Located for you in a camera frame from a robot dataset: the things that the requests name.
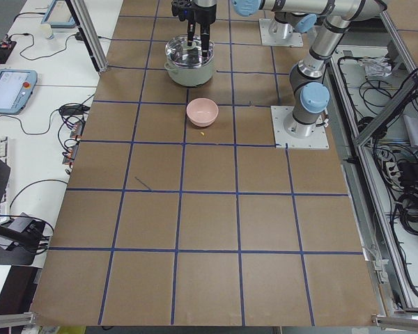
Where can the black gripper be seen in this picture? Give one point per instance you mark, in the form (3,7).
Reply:
(202,14)

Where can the mint green electric pot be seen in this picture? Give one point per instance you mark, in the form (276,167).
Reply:
(190,77)

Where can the pink bowl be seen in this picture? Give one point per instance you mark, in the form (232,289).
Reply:
(202,112)

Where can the teach pendant far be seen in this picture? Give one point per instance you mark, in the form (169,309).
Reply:
(58,15)

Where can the teach pendant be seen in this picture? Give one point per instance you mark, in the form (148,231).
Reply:
(16,87)
(58,15)

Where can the paper cup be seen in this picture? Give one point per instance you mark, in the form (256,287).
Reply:
(47,31)

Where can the teach pendant near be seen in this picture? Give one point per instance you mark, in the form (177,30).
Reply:
(16,87)

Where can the black monitor stand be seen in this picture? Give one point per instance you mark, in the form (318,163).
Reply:
(20,241)

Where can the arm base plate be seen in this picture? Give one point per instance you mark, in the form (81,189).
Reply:
(274,33)
(288,133)

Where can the aluminium frame post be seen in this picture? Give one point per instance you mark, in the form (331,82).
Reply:
(85,26)

